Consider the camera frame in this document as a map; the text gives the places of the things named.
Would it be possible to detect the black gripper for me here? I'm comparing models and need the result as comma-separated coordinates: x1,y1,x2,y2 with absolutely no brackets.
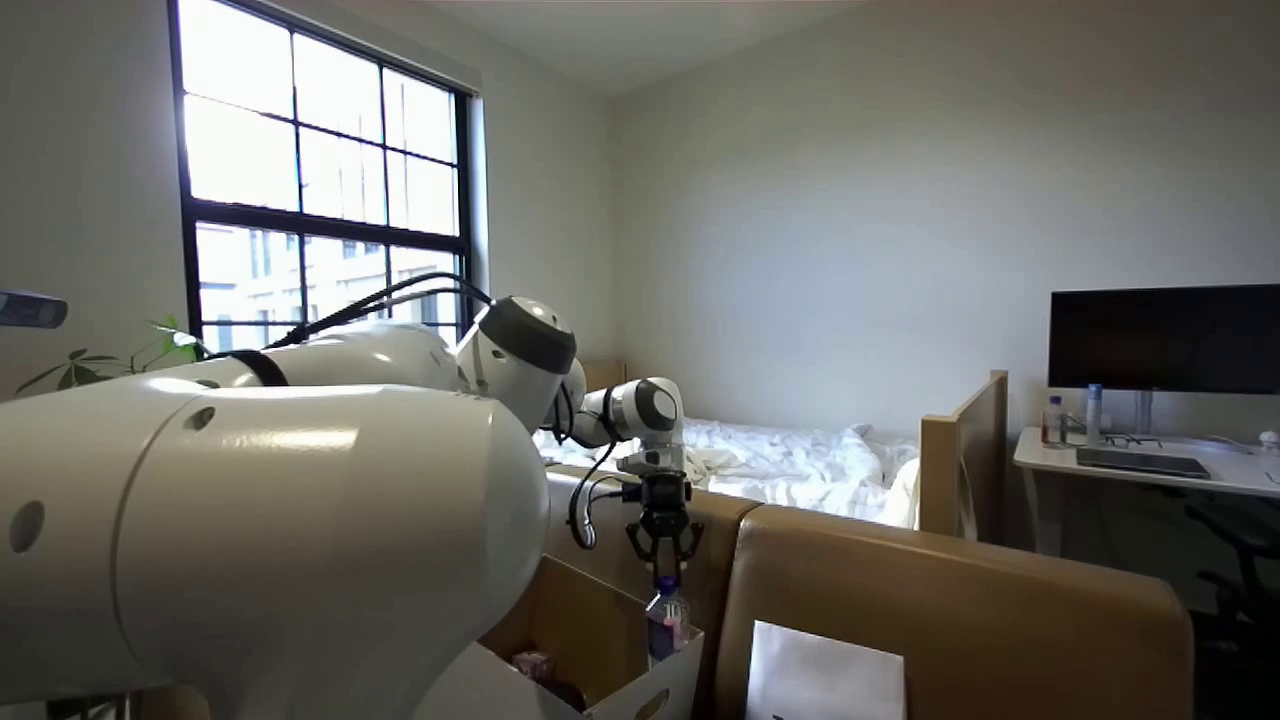
626,468,706,577

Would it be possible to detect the clear plastic bottle blue cap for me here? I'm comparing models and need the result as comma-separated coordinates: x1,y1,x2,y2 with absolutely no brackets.
639,567,700,669

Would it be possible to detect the small clear bottle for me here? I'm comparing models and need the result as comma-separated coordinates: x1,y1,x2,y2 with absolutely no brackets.
1039,391,1072,452
1082,381,1114,446

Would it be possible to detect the cardboard box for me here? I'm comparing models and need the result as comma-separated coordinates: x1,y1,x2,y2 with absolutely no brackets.
458,548,708,720
536,474,1201,720

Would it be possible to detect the white bed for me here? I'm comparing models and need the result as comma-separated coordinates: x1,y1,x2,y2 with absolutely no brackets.
534,412,928,535

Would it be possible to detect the wooden bed headboard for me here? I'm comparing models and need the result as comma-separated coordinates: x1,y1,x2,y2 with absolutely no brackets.
578,354,631,395

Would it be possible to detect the white sign card with text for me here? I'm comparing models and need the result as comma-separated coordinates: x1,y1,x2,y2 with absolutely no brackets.
742,615,911,720

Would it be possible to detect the wooden bed footboard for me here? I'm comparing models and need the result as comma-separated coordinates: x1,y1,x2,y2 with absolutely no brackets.
917,367,1016,544

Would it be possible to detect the dark keyboard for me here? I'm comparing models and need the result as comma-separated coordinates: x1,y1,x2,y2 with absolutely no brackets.
1072,442,1215,484

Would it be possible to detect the black computer monitor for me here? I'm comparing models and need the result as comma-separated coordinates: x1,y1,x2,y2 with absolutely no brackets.
1044,281,1280,400

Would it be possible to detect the black framed window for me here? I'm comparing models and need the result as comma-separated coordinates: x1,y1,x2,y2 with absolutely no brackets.
166,0,490,360

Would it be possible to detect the white desk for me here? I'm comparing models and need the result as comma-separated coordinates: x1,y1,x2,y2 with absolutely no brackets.
1012,418,1280,630

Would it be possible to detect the green plant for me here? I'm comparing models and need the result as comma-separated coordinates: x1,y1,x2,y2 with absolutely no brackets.
14,322,212,400

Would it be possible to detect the grey flat object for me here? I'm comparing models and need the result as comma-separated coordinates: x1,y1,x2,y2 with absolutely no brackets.
0,283,73,336

